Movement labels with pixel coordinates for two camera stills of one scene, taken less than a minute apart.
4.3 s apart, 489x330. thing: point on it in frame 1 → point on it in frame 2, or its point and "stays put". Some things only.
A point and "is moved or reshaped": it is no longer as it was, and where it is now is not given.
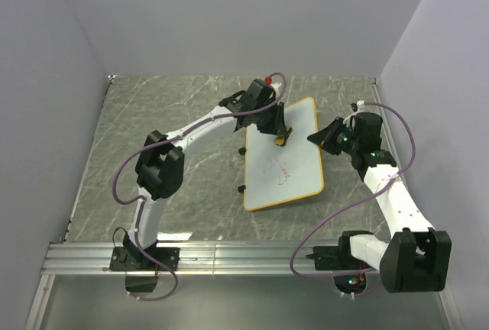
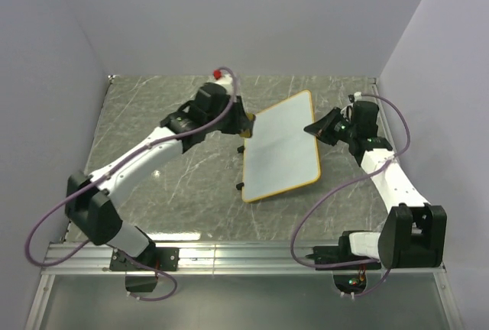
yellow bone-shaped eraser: [280, 140] → [247, 133]
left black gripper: [279, 126] → [241, 120]
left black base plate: [135, 259] stays put
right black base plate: [327, 257] stays put
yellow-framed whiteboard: [275, 174] is moved or reshaped
